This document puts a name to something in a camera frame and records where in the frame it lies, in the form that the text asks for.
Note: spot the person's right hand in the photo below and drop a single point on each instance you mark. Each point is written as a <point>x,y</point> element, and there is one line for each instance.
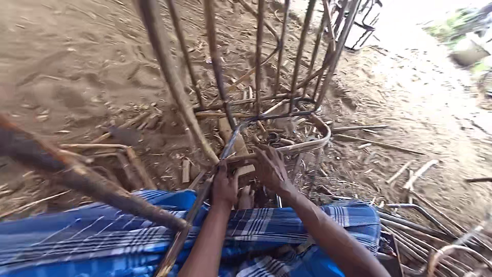
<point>276,177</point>

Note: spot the person's left hand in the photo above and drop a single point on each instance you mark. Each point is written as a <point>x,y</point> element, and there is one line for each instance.
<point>223,190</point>

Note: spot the person's left thumb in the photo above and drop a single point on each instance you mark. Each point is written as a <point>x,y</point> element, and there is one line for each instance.
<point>233,179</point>

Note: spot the person's left fingers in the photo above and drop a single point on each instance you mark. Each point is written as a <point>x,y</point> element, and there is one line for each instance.
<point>221,166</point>

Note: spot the person's right fingers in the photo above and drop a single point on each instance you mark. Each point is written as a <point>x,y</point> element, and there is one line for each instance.
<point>269,155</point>

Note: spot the pale bent cane piece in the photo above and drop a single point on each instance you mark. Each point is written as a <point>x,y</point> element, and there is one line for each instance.
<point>307,145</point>

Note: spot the brown cane furniture frame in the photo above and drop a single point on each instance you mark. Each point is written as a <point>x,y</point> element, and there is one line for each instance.
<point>169,73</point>

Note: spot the person's left forearm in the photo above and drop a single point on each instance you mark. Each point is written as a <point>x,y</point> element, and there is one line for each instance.
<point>207,241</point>

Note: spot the person's right forearm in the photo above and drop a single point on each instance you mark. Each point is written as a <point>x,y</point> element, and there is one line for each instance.
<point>331,234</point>

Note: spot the pale short wood piece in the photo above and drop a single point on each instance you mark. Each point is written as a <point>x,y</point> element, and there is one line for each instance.
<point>246,170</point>

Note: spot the flat brown wooden plank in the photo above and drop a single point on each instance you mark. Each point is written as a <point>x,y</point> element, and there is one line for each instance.
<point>239,144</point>

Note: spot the small pale wood block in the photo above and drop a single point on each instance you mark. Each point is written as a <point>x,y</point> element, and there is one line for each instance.
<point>186,171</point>

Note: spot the long thin grey stick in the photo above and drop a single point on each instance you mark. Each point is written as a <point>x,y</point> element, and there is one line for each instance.
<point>361,127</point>

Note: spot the dark flat metal blade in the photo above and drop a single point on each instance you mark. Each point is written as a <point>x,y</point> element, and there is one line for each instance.
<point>125,134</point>

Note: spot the long thin brown stick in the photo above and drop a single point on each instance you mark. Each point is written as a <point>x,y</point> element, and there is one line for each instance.
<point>378,143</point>

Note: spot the short straight pale stick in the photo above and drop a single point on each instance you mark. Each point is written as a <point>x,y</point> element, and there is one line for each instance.
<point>399,172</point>

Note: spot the person's legs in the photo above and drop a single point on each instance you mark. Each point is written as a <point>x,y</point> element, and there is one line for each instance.
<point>115,244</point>

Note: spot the forked whitish stick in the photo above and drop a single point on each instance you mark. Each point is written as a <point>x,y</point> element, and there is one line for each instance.
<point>418,175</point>

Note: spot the pile of cane poles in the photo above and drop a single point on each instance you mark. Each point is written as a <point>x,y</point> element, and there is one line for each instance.
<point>430,246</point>

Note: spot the short dark stick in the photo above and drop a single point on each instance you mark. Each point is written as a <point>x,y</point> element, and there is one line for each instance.
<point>478,179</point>

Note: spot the green plant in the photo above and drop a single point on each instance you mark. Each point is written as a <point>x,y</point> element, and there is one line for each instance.
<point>448,29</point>

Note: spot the large grey rock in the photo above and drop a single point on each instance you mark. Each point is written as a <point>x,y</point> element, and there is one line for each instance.
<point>471,50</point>

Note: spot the bent tan cane frame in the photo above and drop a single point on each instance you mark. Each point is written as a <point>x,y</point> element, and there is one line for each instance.
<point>135,165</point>

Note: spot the black wiry frame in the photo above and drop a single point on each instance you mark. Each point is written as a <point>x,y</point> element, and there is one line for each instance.
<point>365,27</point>

